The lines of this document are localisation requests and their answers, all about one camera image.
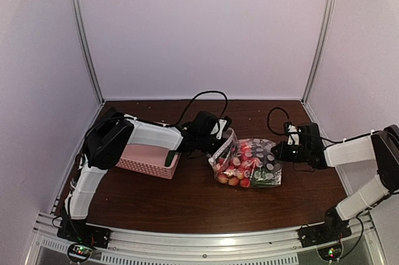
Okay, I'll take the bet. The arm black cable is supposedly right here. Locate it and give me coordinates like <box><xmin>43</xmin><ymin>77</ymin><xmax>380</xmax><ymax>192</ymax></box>
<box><xmin>174</xmin><ymin>90</ymin><xmax>228</xmax><ymax>132</ymax></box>
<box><xmin>267</xmin><ymin>107</ymin><xmax>296</xmax><ymax>137</ymax></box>

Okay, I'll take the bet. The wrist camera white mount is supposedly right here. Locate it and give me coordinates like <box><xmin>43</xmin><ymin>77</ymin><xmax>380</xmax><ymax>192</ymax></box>
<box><xmin>211</xmin><ymin>117</ymin><xmax>232</xmax><ymax>140</ymax></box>
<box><xmin>283</xmin><ymin>122</ymin><xmax>300</xmax><ymax>145</ymax></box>

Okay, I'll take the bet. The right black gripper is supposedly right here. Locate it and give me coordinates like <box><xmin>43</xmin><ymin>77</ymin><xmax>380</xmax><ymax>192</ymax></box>
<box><xmin>272</xmin><ymin>141</ymin><xmax>310</xmax><ymax>163</ymax></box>

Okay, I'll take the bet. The front aluminium rail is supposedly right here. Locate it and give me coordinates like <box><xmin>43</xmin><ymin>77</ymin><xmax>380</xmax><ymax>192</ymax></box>
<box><xmin>22</xmin><ymin>213</ymin><xmax>386</xmax><ymax>264</ymax></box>

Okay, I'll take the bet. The circuit board with leds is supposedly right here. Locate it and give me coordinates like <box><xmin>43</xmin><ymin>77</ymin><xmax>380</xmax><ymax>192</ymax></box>
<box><xmin>67</xmin><ymin>243</ymin><xmax>94</xmax><ymax>263</ymax></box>
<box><xmin>317</xmin><ymin>246</ymin><xmax>343</xmax><ymax>263</ymax></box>

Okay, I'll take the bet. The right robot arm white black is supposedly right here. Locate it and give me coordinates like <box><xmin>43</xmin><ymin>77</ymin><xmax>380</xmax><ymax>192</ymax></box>
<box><xmin>271</xmin><ymin>123</ymin><xmax>398</xmax><ymax>241</ymax></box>

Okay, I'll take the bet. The right circuit board with leds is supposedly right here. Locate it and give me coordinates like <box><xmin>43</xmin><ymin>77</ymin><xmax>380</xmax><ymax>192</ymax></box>
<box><xmin>317</xmin><ymin>246</ymin><xmax>343</xmax><ymax>263</ymax></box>

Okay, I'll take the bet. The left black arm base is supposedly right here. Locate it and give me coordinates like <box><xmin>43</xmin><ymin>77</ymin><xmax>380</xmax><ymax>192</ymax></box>
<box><xmin>57</xmin><ymin>211</ymin><xmax>111</xmax><ymax>249</ymax></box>

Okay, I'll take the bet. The right aluminium frame post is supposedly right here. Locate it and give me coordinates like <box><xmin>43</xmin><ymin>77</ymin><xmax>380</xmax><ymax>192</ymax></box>
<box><xmin>301</xmin><ymin>0</ymin><xmax>336</xmax><ymax>105</ymax></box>

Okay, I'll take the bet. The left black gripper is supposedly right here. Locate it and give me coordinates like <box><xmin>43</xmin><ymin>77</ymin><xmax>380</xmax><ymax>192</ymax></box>
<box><xmin>197</xmin><ymin>134</ymin><xmax>238</xmax><ymax>158</ymax></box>

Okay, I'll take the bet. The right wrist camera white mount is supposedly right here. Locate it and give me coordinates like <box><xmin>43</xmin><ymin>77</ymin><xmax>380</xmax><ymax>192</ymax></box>
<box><xmin>283</xmin><ymin>122</ymin><xmax>300</xmax><ymax>145</ymax></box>

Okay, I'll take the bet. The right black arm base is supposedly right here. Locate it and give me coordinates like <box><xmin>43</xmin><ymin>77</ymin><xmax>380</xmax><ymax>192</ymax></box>
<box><xmin>297</xmin><ymin>207</ymin><xmax>352</xmax><ymax>248</ymax></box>

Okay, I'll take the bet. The green fake cucumber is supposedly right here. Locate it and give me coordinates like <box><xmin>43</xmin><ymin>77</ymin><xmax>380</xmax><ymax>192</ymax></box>
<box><xmin>165</xmin><ymin>151</ymin><xmax>177</xmax><ymax>167</ymax></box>

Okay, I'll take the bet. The left aluminium frame post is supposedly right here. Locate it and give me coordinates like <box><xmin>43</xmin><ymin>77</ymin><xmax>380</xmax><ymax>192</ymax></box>
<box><xmin>71</xmin><ymin>0</ymin><xmax>105</xmax><ymax>104</ymax></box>

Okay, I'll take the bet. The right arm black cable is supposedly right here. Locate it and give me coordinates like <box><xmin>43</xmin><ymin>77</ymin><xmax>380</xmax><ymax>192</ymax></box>
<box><xmin>267</xmin><ymin>107</ymin><xmax>296</xmax><ymax>137</ymax></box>

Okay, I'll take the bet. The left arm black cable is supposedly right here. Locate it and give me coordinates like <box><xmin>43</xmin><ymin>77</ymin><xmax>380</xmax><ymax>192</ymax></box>
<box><xmin>174</xmin><ymin>90</ymin><xmax>228</xmax><ymax>132</ymax></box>

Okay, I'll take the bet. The clear zip top bag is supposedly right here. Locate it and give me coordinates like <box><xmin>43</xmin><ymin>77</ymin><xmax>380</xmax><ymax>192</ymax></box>
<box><xmin>208</xmin><ymin>128</ymin><xmax>282</xmax><ymax>188</ymax></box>

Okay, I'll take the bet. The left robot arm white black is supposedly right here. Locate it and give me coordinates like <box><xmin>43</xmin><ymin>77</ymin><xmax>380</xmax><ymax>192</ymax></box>
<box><xmin>61</xmin><ymin>108</ymin><xmax>231</xmax><ymax>243</ymax></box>

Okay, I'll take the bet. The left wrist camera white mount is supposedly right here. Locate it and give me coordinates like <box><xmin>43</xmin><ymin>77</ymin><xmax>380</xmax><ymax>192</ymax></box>
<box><xmin>211</xmin><ymin>117</ymin><xmax>232</xmax><ymax>140</ymax></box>

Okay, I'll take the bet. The pink plastic basket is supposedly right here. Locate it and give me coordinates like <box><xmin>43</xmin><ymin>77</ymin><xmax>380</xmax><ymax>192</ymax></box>
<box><xmin>113</xmin><ymin>121</ymin><xmax>181</xmax><ymax>181</ymax></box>

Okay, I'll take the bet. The left circuit board with leds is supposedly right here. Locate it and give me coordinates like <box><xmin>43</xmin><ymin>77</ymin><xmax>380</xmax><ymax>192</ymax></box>
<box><xmin>67</xmin><ymin>243</ymin><xmax>94</xmax><ymax>263</ymax></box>

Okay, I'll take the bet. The aluminium frame post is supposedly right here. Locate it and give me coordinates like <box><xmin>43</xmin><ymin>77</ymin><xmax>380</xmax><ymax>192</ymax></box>
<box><xmin>301</xmin><ymin>0</ymin><xmax>336</xmax><ymax>105</ymax></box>
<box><xmin>71</xmin><ymin>0</ymin><xmax>105</xmax><ymax>104</ymax></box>

